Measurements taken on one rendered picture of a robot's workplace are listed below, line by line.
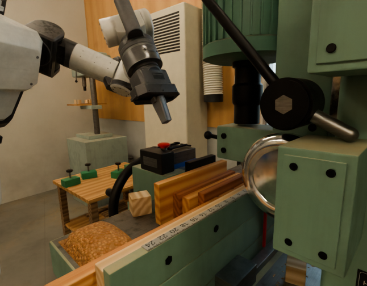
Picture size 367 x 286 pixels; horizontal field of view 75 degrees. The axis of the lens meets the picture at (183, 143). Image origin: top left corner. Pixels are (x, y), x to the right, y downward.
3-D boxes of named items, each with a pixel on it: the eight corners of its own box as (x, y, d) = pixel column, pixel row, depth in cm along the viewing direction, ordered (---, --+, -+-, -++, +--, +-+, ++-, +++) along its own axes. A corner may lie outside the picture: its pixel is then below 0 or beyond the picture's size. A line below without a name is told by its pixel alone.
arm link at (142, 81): (165, 107, 63) (149, 68, 66) (188, 87, 57) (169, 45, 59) (124, 110, 55) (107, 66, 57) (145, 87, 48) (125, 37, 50)
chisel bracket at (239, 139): (233, 158, 57) (234, 122, 55) (295, 169, 47) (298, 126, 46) (215, 164, 52) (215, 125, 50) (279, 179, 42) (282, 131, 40)
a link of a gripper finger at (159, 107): (163, 125, 56) (153, 101, 57) (171, 118, 53) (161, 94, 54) (157, 125, 54) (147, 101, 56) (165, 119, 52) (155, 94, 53)
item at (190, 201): (237, 191, 59) (237, 172, 58) (244, 193, 57) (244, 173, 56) (182, 221, 45) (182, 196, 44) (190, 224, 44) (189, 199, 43)
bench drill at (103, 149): (108, 185, 316) (96, 59, 285) (137, 197, 275) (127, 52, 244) (71, 197, 281) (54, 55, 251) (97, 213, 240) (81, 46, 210)
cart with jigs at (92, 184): (128, 213, 239) (124, 150, 227) (169, 234, 201) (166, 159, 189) (59, 243, 191) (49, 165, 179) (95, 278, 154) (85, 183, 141)
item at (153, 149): (171, 156, 70) (170, 137, 69) (200, 163, 62) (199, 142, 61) (133, 166, 61) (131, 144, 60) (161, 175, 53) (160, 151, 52)
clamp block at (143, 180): (172, 183, 73) (172, 155, 71) (208, 195, 64) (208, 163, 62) (132, 198, 63) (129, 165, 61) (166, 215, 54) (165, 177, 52)
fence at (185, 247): (300, 176, 69) (301, 157, 67) (306, 177, 67) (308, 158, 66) (106, 311, 27) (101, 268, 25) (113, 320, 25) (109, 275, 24)
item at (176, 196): (228, 190, 59) (229, 169, 58) (235, 192, 58) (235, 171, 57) (173, 219, 46) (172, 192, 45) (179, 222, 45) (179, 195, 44)
